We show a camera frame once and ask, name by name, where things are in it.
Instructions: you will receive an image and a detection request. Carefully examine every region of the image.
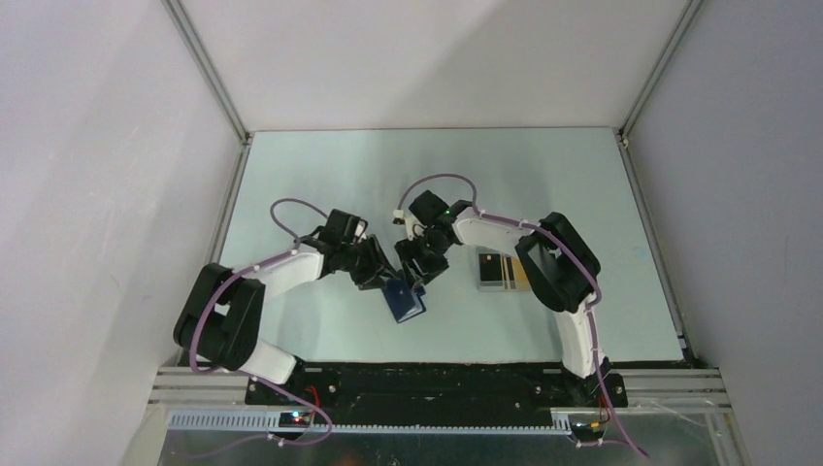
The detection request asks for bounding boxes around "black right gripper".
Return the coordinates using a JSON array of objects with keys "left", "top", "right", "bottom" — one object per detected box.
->
[{"left": 394, "top": 233, "right": 450, "bottom": 293}]

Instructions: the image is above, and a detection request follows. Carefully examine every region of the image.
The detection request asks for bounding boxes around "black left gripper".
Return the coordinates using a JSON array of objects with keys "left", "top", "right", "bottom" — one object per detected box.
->
[{"left": 341, "top": 234, "right": 400, "bottom": 291}]

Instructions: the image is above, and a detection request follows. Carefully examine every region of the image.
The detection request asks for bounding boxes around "blue card holder wallet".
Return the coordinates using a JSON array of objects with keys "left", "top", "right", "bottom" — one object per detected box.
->
[{"left": 381, "top": 279, "right": 426, "bottom": 323}]

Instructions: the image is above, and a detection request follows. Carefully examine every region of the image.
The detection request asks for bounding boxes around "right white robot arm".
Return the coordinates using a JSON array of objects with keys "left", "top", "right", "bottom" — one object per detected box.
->
[{"left": 392, "top": 190, "right": 605, "bottom": 406}]

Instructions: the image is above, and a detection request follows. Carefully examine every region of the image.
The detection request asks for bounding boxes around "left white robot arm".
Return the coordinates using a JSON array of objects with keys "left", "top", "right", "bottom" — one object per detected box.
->
[{"left": 173, "top": 210, "right": 399, "bottom": 405}]

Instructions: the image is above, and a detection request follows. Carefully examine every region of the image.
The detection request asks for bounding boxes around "clear plastic card tray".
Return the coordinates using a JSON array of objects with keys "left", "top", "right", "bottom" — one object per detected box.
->
[{"left": 477, "top": 250, "right": 531, "bottom": 292}]

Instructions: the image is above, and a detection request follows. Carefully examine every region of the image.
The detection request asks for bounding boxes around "left controller board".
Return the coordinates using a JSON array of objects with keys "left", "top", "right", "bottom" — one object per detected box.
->
[{"left": 278, "top": 411, "right": 314, "bottom": 429}]

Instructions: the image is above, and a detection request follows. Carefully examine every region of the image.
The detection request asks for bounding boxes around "controller board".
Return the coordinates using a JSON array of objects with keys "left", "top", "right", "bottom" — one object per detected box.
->
[
  {"left": 571, "top": 421, "right": 609, "bottom": 432},
  {"left": 278, "top": 411, "right": 314, "bottom": 429}
]

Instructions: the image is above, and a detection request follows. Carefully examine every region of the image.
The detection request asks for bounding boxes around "right controller board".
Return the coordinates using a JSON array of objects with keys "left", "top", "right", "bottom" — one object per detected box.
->
[{"left": 571, "top": 421, "right": 609, "bottom": 432}]

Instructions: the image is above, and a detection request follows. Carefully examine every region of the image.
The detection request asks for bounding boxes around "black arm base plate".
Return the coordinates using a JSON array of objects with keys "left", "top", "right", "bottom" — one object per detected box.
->
[{"left": 284, "top": 362, "right": 628, "bottom": 426}]

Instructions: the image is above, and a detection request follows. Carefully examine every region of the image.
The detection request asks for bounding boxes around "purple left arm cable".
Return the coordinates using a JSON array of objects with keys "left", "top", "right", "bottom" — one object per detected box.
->
[{"left": 187, "top": 197, "right": 336, "bottom": 449}]

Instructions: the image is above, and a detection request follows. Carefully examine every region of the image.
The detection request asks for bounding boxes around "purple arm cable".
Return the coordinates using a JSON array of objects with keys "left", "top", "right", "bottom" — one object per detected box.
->
[
  {"left": 397, "top": 173, "right": 650, "bottom": 459},
  {"left": 187, "top": 197, "right": 336, "bottom": 449}
]

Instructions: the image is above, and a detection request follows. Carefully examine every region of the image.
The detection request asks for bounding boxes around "grey cable duct strip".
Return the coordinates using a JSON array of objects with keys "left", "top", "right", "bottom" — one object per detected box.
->
[{"left": 168, "top": 410, "right": 572, "bottom": 436}]

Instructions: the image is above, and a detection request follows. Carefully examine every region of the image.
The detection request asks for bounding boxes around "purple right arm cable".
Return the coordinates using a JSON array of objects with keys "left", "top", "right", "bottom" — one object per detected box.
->
[{"left": 397, "top": 173, "right": 650, "bottom": 459}]

